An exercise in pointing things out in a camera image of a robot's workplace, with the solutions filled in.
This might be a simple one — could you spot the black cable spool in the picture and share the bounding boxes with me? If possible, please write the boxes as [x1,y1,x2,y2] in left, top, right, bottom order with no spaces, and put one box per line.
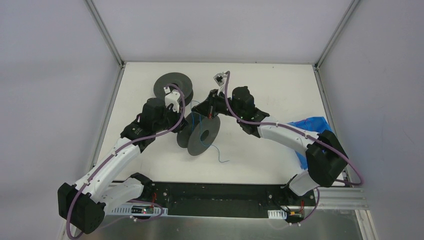
[176,112,221,156]

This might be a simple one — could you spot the thin blue wire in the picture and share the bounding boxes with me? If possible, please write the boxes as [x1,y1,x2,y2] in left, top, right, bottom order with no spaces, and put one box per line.
[189,100,230,164]

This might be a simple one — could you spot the thin red wire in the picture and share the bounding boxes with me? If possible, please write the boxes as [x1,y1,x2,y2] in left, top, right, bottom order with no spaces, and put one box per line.
[296,119,324,132]

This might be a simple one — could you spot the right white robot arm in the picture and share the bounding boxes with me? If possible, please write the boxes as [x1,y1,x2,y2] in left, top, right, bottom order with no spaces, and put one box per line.
[191,86,347,205]

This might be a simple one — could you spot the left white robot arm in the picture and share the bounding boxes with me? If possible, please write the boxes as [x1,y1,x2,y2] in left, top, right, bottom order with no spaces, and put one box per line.
[57,96,189,240]

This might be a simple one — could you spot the black spool lying flat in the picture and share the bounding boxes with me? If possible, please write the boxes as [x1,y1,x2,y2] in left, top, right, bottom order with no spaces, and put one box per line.
[153,72,194,106]

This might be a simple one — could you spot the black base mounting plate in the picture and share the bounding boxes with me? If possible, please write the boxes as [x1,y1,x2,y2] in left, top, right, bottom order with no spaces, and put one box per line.
[137,181,316,219]

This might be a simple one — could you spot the blue plastic bin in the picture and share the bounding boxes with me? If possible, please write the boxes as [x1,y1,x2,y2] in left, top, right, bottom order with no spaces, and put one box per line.
[288,116,333,170]

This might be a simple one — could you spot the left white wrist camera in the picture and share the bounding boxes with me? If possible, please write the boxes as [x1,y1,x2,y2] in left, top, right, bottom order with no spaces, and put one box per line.
[163,86,182,113]

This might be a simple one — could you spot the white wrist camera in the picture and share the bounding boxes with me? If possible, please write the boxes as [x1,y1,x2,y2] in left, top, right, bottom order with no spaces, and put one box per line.
[163,86,182,113]
[213,71,230,95]

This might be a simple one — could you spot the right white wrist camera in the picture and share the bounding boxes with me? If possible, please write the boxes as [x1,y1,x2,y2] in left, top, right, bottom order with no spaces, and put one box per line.
[213,71,230,95]

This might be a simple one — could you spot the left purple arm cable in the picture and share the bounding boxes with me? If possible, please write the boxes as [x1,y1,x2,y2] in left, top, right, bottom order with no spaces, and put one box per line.
[66,83,186,240]

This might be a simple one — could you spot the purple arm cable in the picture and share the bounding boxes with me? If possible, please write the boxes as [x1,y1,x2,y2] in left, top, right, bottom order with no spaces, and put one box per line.
[223,71,365,226]
[66,83,186,240]

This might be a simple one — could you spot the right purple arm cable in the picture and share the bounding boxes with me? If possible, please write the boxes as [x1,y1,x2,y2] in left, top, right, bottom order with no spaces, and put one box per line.
[223,71,365,226]

